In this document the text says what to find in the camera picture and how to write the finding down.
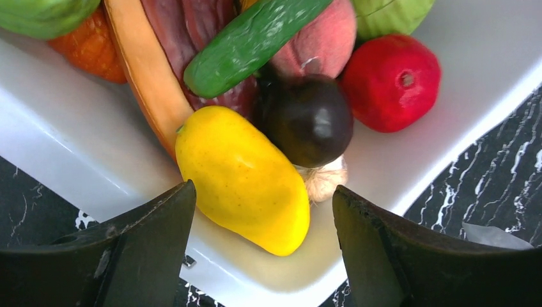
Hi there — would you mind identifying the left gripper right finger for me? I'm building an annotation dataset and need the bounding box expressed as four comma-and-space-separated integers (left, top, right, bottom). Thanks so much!
332, 185, 541, 306

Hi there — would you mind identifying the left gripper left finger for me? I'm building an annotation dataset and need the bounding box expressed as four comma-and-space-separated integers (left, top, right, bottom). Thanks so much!
1, 181, 196, 306

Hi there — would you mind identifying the yellow mango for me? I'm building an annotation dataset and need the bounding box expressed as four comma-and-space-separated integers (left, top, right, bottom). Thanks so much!
175, 106, 310, 256

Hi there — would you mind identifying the dark purple eggplant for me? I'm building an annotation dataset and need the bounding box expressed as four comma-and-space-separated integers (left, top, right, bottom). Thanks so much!
254, 75, 353, 168

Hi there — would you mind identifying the clear zip top bag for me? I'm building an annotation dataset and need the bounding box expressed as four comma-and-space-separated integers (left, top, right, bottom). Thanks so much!
462, 222, 534, 250

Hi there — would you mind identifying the garlic bulb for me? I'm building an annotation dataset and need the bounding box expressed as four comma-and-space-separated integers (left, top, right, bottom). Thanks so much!
295, 155, 348, 203

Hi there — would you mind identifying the red tomato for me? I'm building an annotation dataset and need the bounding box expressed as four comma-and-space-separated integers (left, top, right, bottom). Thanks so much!
339, 33, 442, 133

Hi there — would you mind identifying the orange pumpkin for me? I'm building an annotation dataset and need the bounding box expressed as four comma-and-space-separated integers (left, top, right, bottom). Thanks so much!
47, 5, 127, 84

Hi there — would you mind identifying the pink peach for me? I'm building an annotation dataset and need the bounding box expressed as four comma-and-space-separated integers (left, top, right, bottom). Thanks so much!
270, 0, 357, 79

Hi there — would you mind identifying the raw red meat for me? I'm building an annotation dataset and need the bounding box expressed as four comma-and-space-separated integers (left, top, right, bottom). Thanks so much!
139, 0, 260, 122

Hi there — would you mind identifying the green cucumber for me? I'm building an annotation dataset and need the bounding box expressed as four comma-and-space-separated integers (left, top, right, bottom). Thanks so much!
183, 0, 331, 98

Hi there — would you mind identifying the light green cabbage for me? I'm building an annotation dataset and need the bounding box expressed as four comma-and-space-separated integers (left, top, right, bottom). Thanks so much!
352, 0, 435, 40

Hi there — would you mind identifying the long green leaf vegetable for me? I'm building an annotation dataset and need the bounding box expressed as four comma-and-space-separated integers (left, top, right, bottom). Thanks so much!
1, 0, 100, 40

